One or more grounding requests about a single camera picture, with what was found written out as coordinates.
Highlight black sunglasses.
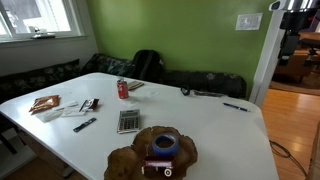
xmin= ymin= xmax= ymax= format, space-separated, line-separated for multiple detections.
xmin=180 ymin=85 xmax=193 ymax=97

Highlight brown wooden furniture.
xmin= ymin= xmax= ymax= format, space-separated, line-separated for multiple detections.
xmin=273 ymin=31 xmax=320 ymax=84

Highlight clear bag with dark items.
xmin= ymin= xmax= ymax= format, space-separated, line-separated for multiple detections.
xmin=189 ymin=89 xmax=228 ymax=99

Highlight white door frame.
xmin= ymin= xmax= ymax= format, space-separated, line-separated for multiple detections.
xmin=249 ymin=9 xmax=288 ymax=108

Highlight red toy wagon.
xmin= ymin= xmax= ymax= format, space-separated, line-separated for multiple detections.
xmin=140 ymin=151 xmax=176 ymax=178

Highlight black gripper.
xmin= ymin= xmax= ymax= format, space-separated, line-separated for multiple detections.
xmin=278 ymin=11 xmax=305 ymax=66

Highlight white paper strip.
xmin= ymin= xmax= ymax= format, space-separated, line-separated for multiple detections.
xmin=52 ymin=100 xmax=80 ymax=110

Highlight dark floral back cushion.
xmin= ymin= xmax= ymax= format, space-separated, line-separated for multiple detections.
xmin=80 ymin=52 xmax=135 ymax=78
xmin=0 ymin=58 xmax=82 ymax=103
xmin=159 ymin=69 xmax=248 ymax=100

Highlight white light switch plate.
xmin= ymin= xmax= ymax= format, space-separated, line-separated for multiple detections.
xmin=235 ymin=12 xmax=264 ymax=32

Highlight red soda can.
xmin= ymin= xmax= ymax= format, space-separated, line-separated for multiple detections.
xmin=116 ymin=77 xmax=130 ymax=100

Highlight dark blue pen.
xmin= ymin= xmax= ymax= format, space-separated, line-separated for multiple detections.
xmin=222 ymin=102 xmax=251 ymax=113

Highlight grey desk calculator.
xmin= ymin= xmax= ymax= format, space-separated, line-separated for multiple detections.
xmin=116 ymin=108 xmax=142 ymax=135

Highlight white framed window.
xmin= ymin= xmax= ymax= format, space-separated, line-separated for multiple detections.
xmin=0 ymin=0 xmax=87 ymax=43

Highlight black backpack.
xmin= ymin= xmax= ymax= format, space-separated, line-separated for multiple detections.
xmin=130 ymin=49 xmax=166 ymax=83

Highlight blue tape roll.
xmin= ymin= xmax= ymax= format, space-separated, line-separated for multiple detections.
xmin=151 ymin=132 xmax=180 ymax=158

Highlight dark red white packet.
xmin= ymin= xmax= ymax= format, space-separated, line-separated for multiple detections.
xmin=78 ymin=97 xmax=101 ymax=113

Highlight brown wooden burl bowl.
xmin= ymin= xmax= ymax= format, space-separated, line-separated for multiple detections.
xmin=103 ymin=125 xmax=199 ymax=180

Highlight black floor cable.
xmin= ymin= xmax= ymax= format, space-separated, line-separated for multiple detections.
xmin=268 ymin=139 xmax=310 ymax=178

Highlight orange snack packet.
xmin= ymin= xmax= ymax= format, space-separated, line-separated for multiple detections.
xmin=28 ymin=94 xmax=61 ymax=114

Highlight small device on windowsill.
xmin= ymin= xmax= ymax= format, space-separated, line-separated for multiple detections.
xmin=30 ymin=26 xmax=57 ymax=40

